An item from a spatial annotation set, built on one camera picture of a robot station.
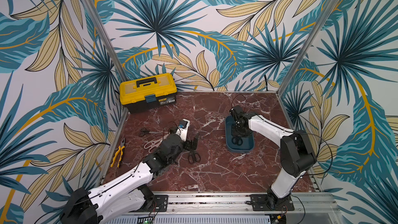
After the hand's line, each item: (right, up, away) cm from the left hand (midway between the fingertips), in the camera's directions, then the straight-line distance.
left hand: (184, 130), depth 77 cm
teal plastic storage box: (+36, -11, +15) cm, 41 cm away
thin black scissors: (-29, -4, +21) cm, 36 cm away
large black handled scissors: (+4, -17, +12) cm, 21 cm away
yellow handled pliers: (-39, -12, +13) cm, 42 cm away
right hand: (+29, -3, +14) cm, 32 cm away
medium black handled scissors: (+30, -9, +18) cm, 36 cm away
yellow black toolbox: (-26, +21, +22) cm, 40 cm away
